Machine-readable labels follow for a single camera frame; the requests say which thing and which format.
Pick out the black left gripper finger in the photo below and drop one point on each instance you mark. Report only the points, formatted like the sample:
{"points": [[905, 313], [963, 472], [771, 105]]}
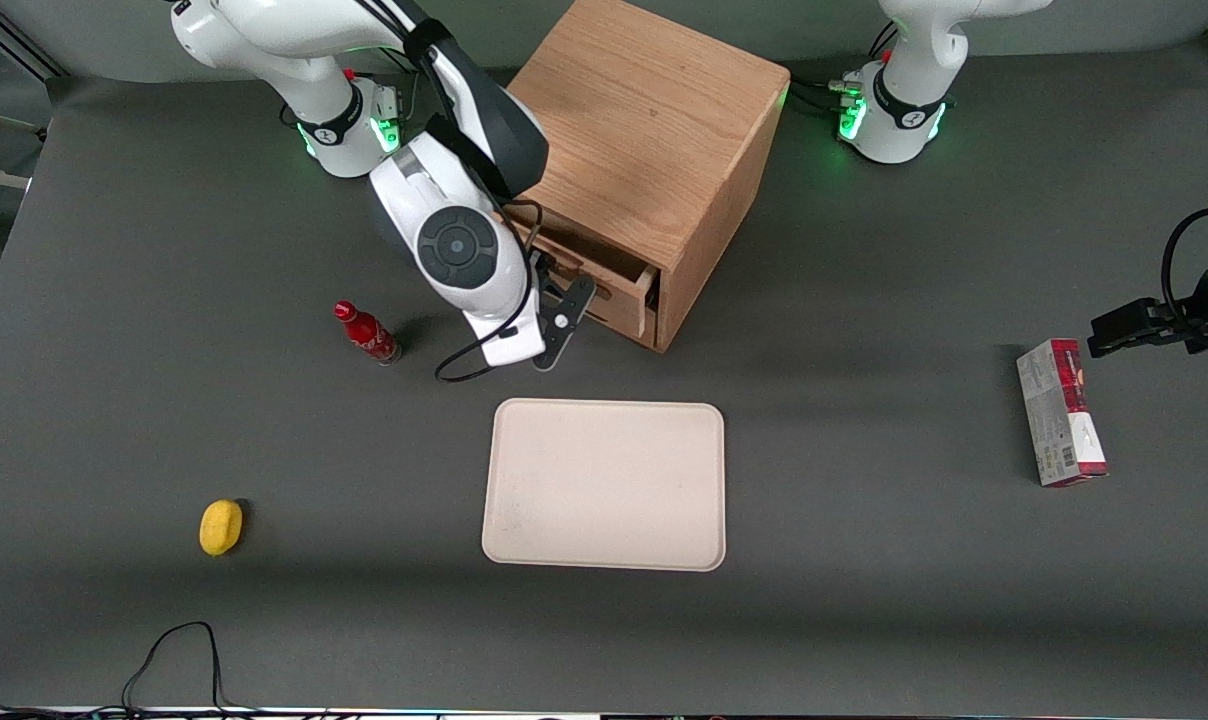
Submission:
{"points": [[1134, 312], [1129, 343]]}

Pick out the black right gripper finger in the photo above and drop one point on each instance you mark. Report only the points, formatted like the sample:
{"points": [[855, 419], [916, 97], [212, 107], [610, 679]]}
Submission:
{"points": [[567, 268], [582, 288]]}

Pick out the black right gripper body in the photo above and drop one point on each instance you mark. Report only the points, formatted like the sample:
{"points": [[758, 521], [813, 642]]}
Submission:
{"points": [[543, 268]]}

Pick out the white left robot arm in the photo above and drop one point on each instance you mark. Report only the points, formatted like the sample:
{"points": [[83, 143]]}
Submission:
{"points": [[904, 100]]}

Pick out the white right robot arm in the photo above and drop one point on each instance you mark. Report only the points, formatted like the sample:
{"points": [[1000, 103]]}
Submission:
{"points": [[454, 240]]}

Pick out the wooden drawer cabinet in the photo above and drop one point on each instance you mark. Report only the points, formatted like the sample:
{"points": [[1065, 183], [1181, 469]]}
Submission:
{"points": [[654, 110]]}

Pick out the red and grey carton box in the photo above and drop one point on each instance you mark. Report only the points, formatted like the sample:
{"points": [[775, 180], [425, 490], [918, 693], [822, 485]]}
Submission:
{"points": [[1059, 420]]}

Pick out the red drink bottle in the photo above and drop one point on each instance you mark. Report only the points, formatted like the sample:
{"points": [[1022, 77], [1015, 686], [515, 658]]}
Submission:
{"points": [[369, 335]]}

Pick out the beige plastic tray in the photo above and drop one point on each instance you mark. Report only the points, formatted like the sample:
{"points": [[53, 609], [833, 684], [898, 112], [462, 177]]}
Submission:
{"points": [[604, 485]]}

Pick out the yellow lemon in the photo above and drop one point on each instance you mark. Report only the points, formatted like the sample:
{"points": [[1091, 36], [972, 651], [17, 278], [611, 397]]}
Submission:
{"points": [[220, 527]]}

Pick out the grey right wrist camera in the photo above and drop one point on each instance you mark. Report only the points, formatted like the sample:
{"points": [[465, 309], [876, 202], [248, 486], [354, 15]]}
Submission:
{"points": [[561, 335]]}

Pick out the aluminium frame rail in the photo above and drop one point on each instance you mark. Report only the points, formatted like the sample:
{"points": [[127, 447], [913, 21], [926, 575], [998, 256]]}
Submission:
{"points": [[14, 40]]}

